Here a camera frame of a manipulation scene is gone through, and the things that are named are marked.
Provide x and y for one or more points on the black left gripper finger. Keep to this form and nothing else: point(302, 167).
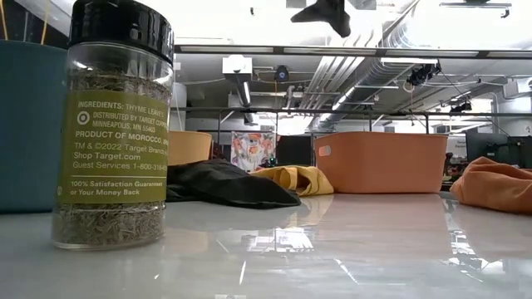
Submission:
point(316, 11)
point(341, 18)

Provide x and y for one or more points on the black cloth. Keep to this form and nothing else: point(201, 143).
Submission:
point(232, 187)

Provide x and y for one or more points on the thyme jar black lid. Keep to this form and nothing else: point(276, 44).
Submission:
point(112, 145)

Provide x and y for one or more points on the blue plastic bin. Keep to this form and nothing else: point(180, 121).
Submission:
point(29, 124)

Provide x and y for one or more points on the white ceiling box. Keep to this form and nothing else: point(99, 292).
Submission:
point(237, 64)

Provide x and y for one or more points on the black monitor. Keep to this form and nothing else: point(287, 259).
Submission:
point(486, 147)
point(294, 150)
point(521, 151)

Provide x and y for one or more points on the floral poster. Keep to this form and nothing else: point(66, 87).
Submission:
point(253, 147)

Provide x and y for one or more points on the coral plastic bin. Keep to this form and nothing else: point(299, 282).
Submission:
point(380, 164)

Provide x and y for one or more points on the white column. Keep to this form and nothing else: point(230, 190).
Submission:
point(178, 106)

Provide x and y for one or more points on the yellow cloth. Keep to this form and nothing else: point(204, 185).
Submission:
point(299, 180)

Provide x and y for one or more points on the white paper sign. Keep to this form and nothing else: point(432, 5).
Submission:
point(459, 145)

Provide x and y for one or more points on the yellow plastic bin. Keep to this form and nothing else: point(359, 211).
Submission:
point(189, 147)

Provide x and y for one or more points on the orange cloth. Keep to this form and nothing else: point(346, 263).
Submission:
point(494, 187)

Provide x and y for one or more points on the horizontal frame bar with lights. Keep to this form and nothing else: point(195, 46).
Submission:
point(332, 52)

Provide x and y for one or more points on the black round camera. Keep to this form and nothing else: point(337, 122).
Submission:
point(282, 74)

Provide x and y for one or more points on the black camera cluster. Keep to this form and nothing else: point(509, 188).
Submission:
point(422, 74)

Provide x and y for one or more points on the black pipe rail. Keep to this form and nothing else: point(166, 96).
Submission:
point(232, 109)

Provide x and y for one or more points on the black rail camera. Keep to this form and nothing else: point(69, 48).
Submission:
point(460, 107)

